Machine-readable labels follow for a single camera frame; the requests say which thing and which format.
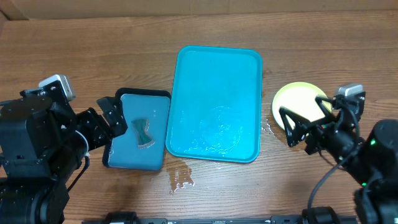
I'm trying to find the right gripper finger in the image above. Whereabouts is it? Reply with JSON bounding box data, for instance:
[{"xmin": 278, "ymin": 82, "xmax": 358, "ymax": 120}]
[
  {"xmin": 279, "ymin": 106, "xmax": 312, "ymax": 147},
  {"xmin": 315, "ymin": 95, "xmax": 337, "ymax": 123}
]

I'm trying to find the yellow plate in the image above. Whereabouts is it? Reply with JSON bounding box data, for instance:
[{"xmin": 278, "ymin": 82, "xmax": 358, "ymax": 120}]
[{"xmin": 272, "ymin": 82, "xmax": 326, "ymax": 129}]

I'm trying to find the green and yellow sponge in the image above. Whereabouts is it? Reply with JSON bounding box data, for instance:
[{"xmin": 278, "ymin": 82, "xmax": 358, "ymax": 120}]
[{"xmin": 131, "ymin": 118, "xmax": 154, "ymax": 149}]

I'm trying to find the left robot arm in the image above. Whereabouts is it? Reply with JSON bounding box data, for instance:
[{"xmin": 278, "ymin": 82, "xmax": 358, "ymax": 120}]
[{"xmin": 1, "ymin": 90, "xmax": 127, "ymax": 223}]

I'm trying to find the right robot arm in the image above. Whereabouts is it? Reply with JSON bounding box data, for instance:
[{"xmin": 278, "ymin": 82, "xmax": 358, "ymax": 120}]
[{"xmin": 279, "ymin": 93, "xmax": 397, "ymax": 223}]

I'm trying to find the small black water tray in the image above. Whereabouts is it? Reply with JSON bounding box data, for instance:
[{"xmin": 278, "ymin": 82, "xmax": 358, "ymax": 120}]
[{"xmin": 102, "ymin": 88, "xmax": 171, "ymax": 171}]

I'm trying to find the large teal serving tray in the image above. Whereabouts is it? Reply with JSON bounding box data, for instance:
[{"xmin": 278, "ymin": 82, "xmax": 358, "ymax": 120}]
[{"xmin": 165, "ymin": 46, "xmax": 262, "ymax": 163}]

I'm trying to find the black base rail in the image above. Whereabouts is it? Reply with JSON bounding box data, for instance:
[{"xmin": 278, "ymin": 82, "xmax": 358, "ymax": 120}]
[{"xmin": 81, "ymin": 207, "xmax": 358, "ymax": 224}]

